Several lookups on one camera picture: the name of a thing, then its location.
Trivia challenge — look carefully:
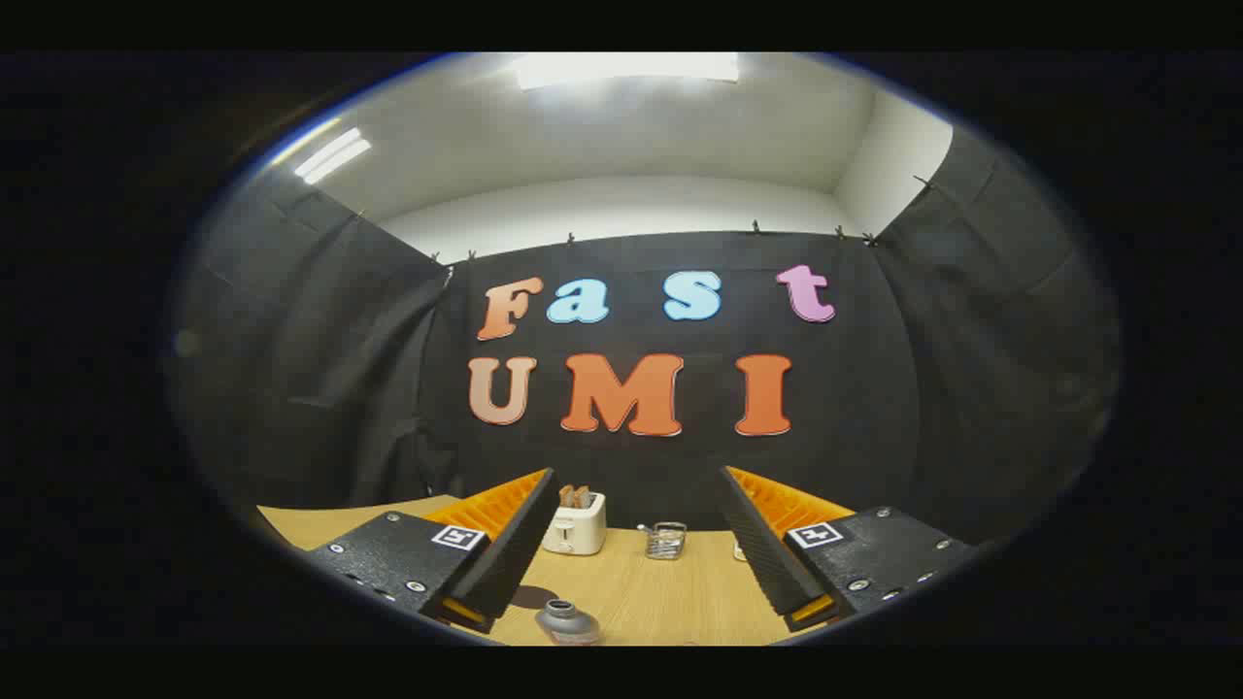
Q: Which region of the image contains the white toaster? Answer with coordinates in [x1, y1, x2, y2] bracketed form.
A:
[541, 491, 608, 556]

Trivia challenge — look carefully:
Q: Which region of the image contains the metal wire basket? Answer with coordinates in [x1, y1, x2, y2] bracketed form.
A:
[645, 521, 689, 561]

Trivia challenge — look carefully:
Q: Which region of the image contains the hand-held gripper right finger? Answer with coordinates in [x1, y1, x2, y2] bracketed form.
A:
[717, 465, 977, 634]

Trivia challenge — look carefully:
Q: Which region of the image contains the silver juice bottle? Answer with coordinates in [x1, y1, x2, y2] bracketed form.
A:
[535, 599, 603, 647]

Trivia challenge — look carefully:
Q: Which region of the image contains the black backdrop cloth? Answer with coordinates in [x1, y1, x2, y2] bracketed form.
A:
[170, 126, 1118, 545]

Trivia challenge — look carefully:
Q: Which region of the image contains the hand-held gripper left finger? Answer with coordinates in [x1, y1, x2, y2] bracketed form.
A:
[309, 467, 562, 635]

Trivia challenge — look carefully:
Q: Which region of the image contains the wooden table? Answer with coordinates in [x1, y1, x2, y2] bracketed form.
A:
[257, 495, 807, 647]

